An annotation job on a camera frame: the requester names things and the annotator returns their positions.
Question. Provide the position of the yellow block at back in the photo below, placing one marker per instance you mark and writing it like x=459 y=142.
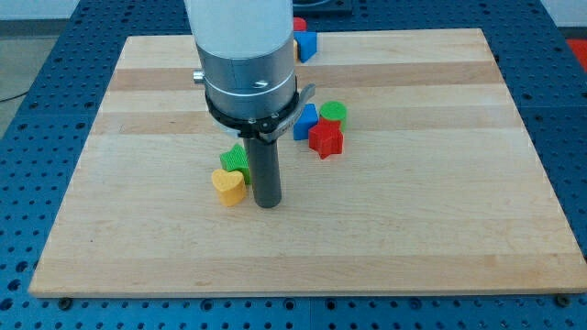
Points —
x=295 y=50

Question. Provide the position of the green star block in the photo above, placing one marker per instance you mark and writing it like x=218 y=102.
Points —
x=236 y=160

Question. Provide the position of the red cylinder block at back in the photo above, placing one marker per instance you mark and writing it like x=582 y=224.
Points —
x=299 y=24

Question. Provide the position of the green cylinder block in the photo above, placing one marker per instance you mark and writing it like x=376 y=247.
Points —
x=335 y=111

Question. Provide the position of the wooden board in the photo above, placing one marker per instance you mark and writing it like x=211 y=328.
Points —
x=438 y=190

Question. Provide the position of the blue block beside star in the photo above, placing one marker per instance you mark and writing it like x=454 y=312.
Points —
x=305 y=122

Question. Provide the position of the red star block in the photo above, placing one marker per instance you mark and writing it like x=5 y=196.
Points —
x=326 y=138

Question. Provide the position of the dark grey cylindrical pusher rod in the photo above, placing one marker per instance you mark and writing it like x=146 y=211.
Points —
x=264 y=171

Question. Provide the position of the blue block at back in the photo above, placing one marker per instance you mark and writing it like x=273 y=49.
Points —
x=307 y=44

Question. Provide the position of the black clamp ring with lever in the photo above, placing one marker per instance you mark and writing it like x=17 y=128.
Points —
x=268 y=128

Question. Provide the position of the red object at right edge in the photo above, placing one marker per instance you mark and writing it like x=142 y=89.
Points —
x=579 y=49

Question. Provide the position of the yellow heart block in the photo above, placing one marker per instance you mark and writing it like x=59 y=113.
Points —
x=230 y=186

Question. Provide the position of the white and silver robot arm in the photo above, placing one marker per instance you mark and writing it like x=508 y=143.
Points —
x=246 y=53

